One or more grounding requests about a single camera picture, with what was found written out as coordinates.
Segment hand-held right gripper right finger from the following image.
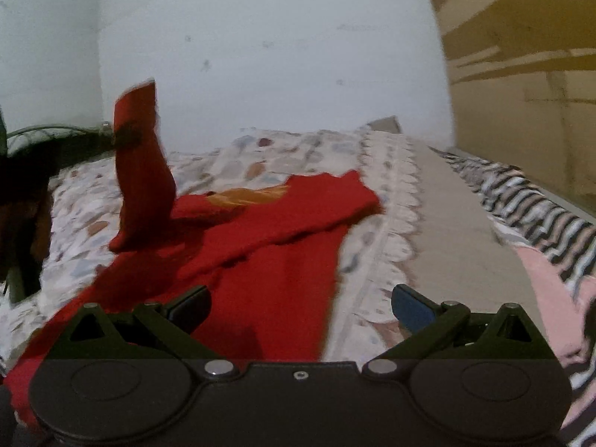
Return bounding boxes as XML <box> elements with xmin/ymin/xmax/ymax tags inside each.
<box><xmin>363</xmin><ymin>283</ymin><xmax>556</xmax><ymax>376</ymax></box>

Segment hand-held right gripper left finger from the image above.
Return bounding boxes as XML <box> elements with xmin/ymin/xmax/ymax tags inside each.
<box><xmin>50</xmin><ymin>285</ymin><xmax>234</xmax><ymax>376</ymax></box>

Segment red garment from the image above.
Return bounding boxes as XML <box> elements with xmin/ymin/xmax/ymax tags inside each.
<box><xmin>4</xmin><ymin>79</ymin><xmax>383</xmax><ymax>429</ymax></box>

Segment beige mattress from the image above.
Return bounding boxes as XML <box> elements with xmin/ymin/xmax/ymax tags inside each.
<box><xmin>368</xmin><ymin>116</ymin><xmax>543</xmax><ymax>360</ymax></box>

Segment pink cloth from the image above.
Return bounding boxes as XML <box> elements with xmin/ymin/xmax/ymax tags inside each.
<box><xmin>491</xmin><ymin>221</ymin><xmax>596</xmax><ymax>371</ymax></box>

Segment black white striped cloth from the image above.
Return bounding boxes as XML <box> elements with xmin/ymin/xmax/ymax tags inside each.
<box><xmin>431</xmin><ymin>146</ymin><xmax>596</xmax><ymax>447</ymax></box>

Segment pebble print blanket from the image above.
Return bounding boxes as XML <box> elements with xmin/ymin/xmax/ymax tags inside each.
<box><xmin>0</xmin><ymin>126</ymin><xmax>422</xmax><ymax>375</ymax></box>

